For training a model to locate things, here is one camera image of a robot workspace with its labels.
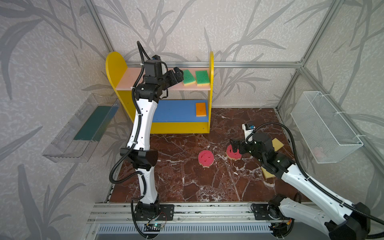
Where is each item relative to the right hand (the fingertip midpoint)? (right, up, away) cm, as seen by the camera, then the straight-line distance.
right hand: (238, 132), depth 77 cm
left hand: (-30, +32, -4) cm, 44 cm away
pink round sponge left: (-17, -17, +13) cm, 27 cm away
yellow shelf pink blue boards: (-30, +14, +22) cm, 39 cm away
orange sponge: (-20, +14, +20) cm, 32 cm away
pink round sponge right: (-1, -15, +14) cm, 20 cm away
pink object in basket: (+39, -9, -4) cm, 40 cm away
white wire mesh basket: (+35, 0, -15) cm, 38 cm away
